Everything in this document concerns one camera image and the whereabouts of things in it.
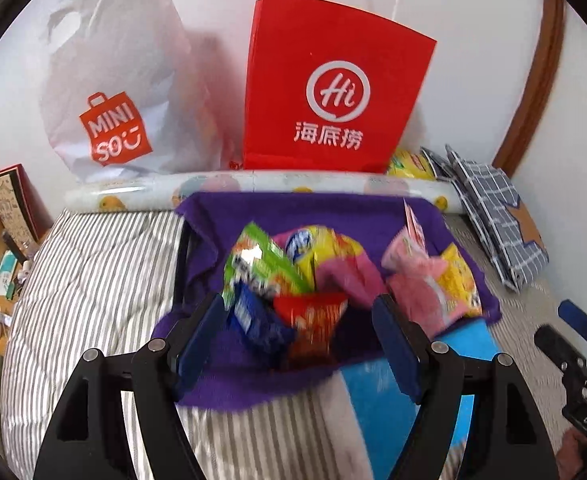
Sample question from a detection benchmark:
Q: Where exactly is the small pink snack packet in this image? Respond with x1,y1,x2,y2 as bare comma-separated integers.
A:
386,255,457,336

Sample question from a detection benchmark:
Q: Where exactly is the folded plaid cloth with star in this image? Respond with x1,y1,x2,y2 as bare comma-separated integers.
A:
421,144,550,293

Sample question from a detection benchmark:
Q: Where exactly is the green snack packet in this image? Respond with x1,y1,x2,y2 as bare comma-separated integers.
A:
222,222,314,311

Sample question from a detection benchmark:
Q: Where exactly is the brown wooden door frame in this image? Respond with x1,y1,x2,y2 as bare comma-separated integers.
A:
492,0,567,178

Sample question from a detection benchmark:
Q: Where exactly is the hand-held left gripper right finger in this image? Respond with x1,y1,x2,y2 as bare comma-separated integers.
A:
372,294,559,480

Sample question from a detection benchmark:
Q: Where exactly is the yellow snack packet blue logo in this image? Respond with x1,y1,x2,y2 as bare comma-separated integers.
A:
284,225,367,293

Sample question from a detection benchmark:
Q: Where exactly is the white plastic shopping bag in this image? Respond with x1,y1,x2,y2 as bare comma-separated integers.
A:
38,0,244,183

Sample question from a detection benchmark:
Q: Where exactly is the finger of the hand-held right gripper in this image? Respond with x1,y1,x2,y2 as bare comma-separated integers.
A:
557,299,587,341
533,325,587,386

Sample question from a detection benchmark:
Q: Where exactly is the person's right hand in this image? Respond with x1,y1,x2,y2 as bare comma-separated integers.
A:
556,427,587,480

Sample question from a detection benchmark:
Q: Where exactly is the dark blue snack packet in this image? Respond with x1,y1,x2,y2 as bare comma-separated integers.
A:
226,280,297,366

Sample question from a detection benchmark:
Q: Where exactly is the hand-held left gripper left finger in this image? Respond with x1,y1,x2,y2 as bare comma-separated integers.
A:
32,292,227,480

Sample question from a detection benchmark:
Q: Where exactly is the teal white box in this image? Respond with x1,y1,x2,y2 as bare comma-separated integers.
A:
0,252,24,296

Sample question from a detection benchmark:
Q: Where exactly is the large pink snack packet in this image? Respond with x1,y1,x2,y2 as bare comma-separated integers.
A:
274,230,387,311

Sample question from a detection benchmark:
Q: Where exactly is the blue tissue box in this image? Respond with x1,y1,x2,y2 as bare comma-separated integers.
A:
341,317,499,480

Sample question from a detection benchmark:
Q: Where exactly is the lemon printed paper roll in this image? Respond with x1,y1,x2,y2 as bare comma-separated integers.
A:
66,170,454,216

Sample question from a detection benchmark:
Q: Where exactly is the brown framed picture board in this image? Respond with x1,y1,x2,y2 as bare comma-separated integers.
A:
0,162,49,256

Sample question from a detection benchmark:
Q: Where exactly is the yellow snack packet orange print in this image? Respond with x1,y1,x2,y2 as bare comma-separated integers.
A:
436,242,483,318

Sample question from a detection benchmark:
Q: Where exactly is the purple towel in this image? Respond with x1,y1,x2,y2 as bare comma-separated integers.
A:
152,191,503,413

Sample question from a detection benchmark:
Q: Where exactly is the red snack packet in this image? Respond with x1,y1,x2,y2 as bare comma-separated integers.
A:
274,291,349,373

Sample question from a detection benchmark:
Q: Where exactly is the yellow chip bag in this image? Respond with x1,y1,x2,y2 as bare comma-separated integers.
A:
386,149,437,181

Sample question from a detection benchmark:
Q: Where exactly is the red paper bag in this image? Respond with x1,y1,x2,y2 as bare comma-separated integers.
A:
242,0,438,173

